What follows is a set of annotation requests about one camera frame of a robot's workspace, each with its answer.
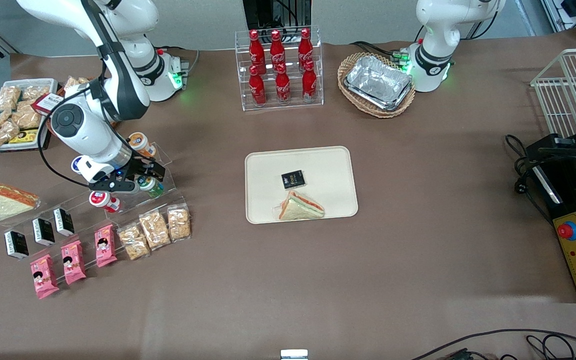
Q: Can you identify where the aluminium foil tray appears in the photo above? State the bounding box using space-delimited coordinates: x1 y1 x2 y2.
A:
343 55 414 112

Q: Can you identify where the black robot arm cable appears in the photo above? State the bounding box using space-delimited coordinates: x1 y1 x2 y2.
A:
36 112 95 190

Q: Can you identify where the small black snack packet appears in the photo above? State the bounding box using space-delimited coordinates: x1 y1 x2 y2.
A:
281 170 307 191

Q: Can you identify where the wrapped rice cracker pack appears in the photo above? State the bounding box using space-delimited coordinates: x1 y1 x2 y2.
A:
10 102 44 131
166 202 192 243
0 120 22 149
20 84 52 103
0 86 23 114
63 76 91 96
138 210 172 251
117 222 152 262

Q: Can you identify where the white wire basket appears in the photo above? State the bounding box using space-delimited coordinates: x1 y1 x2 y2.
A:
530 47 576 139

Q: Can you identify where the black wrapped rice ball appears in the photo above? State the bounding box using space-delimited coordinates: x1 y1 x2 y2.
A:
4 230 30 260
32 217 57 247
52 207 76 238

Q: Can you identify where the red emergency stop button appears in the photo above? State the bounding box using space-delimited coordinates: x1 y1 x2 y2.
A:
556 220 576 242

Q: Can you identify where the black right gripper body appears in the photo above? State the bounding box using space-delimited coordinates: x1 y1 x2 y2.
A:
117 155 167 182

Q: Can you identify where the yellow black snack packet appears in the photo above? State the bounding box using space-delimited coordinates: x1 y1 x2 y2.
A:
8 129 39 145

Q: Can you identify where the clear acrylic step shelf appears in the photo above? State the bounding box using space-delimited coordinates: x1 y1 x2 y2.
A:
86 145 189 226
0 177 119 273

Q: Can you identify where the white rectangular snack tray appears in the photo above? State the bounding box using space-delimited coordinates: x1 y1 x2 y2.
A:
0 78 59 152

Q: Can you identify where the black floor cable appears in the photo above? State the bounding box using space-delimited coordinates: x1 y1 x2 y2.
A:
410 328 576 360

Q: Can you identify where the orange gum bottle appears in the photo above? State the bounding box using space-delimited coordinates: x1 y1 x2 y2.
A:
127 131 158 159

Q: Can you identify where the clear acrylic bottle rack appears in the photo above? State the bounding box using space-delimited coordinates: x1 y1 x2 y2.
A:
234 26 325 112

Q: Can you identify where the black desk device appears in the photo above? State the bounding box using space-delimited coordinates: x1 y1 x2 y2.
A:
537 107 576 164

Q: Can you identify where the black base cable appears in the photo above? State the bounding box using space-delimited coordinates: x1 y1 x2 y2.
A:
350 40 422 62

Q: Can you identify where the black equipment frame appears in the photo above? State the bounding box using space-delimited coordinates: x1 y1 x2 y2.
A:
242 0 313 31

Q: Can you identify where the pink cartoon snack pack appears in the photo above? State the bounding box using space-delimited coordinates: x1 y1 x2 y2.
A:
60 240 88 286
29 254 61 300
94 223 119 269

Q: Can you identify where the red gum bottle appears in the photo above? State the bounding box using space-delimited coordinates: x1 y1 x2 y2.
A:
89 188 122 214

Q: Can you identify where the red cookie box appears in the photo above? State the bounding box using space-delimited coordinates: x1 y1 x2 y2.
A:
32 93 65 117

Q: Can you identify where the black power cable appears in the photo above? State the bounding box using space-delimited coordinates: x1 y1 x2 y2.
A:
504 133 555 224

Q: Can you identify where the wrapped triangle sandwich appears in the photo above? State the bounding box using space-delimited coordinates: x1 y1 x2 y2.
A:
274 190 326 222
0 181 43 224

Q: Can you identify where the green gum bottle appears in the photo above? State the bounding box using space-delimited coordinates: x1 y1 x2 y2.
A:
137 176 165 199

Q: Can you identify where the cream plastic tray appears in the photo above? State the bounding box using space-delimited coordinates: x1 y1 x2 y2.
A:
244 146 359 225

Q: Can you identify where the red cola bottle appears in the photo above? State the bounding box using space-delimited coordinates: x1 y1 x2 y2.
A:
269 30 287 69
298 28 314 66
249 65 268 108
248 29 267 69
301 60 319 103
275 64 292 105

